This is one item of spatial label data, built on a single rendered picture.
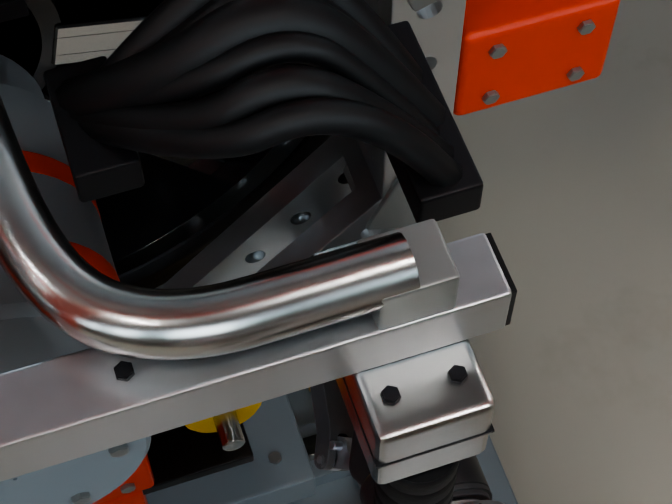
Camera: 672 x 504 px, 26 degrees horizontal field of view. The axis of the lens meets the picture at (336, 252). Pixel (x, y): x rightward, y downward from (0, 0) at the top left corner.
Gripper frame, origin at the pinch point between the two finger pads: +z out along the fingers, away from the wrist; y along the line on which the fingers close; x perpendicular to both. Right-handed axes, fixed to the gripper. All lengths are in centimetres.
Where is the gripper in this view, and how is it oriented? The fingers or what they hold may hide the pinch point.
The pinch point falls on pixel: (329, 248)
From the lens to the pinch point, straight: 96.7
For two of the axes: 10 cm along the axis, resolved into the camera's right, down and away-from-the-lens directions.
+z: -3.2, -8.2, 4.8
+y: 6.7, -5.5, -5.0
